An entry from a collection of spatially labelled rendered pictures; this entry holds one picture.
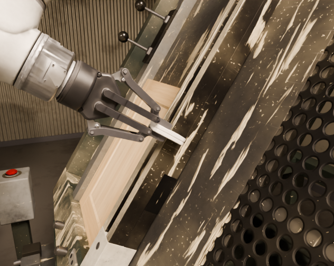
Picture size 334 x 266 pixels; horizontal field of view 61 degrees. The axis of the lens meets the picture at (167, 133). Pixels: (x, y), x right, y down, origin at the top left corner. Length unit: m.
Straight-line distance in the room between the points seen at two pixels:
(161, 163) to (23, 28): 0.33
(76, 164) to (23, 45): 0.87
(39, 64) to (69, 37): 4.23
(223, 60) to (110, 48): 4.22
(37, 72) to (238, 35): 0.37
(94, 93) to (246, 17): 0.33
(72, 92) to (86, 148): 0.80
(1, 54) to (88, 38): 4.28
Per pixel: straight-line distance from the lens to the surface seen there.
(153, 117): 0.51
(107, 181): 0.89
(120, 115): 0.49
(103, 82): 0.47
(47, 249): 1.13
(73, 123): 4.79
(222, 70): 0.59
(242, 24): 0.61
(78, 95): 0.45
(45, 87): 0.44
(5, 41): 0.43
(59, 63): 0.44
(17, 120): 4.75
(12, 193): 1.23
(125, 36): 1.01
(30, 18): 0.45
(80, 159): 1.25
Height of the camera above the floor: 1.40
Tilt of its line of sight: 17 degrees down
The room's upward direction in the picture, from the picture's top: straight up
